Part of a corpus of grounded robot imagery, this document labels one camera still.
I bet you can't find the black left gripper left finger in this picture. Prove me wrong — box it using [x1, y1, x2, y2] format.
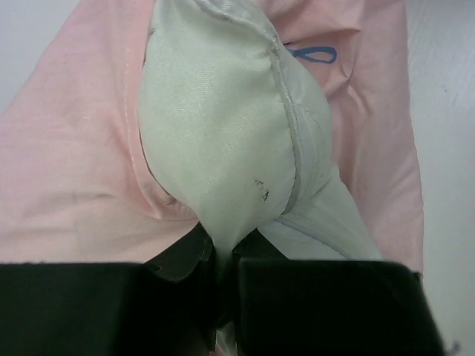
[1, 226, 216, 355]

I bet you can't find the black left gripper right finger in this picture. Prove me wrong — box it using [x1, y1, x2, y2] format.
[232, 231, 445, 355]

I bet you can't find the pink pillowcase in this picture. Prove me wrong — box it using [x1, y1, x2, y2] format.
[1, 1, 424, 271]

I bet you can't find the white pillow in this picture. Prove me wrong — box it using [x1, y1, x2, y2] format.
[137, 0, 383, 356]

